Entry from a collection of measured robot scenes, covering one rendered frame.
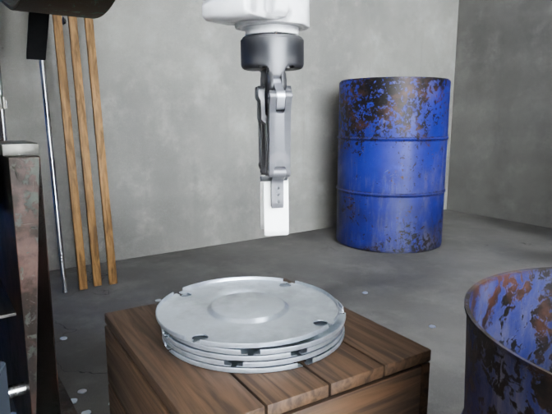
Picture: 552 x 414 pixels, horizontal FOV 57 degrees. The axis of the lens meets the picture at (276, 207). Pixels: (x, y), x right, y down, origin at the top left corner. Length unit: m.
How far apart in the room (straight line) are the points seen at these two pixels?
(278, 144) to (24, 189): 0.54
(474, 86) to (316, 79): 1.28
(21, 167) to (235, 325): 0.47
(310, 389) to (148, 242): 2.03
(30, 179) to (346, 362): 0.61
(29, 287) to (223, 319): 0.39
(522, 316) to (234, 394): 0.41
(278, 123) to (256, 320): 0.33
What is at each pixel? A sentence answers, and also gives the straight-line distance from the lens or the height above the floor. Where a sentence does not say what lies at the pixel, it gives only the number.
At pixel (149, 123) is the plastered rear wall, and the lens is 2.58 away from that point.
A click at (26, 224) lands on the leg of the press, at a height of 0.50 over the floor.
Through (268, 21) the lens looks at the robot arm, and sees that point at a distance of 0.59.
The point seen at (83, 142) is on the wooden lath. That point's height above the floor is 0.59.
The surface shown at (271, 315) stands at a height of 0.39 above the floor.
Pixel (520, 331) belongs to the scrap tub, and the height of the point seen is 0.39.
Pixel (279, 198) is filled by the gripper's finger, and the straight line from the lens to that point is 0.60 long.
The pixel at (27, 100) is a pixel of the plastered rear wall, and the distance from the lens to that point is 2.45.
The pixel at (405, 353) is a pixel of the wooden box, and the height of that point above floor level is 0.35.
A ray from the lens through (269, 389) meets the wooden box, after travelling 0.68.
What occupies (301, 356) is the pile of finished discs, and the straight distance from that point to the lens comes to 0.72.
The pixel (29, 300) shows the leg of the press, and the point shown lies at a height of 0.36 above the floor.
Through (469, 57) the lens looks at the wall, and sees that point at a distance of 3.96.
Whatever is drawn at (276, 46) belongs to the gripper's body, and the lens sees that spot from 0.59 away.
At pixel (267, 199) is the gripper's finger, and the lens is 0.61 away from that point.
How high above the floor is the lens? 0.69
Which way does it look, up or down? 10 degrees down
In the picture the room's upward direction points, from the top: straight up
